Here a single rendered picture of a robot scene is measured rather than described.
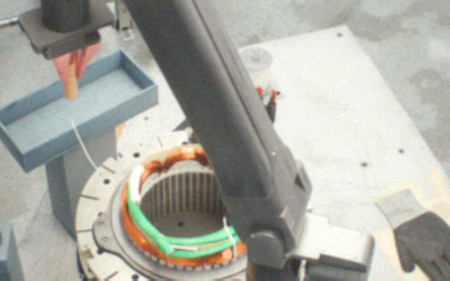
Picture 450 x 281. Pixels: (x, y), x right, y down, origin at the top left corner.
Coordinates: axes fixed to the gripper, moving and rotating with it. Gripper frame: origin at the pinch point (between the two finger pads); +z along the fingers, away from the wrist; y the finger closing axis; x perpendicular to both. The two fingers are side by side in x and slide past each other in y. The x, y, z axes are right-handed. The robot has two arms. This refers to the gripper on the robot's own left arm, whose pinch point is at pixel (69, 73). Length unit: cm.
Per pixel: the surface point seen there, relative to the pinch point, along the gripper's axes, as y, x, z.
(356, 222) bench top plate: 49, -4, 54
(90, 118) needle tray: 8.7, 15.6, 26.3
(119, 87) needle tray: 17.2, 23.2, 30.2
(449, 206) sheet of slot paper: 66, -9, 53
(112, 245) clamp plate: 0.2, -9.9, 22.5
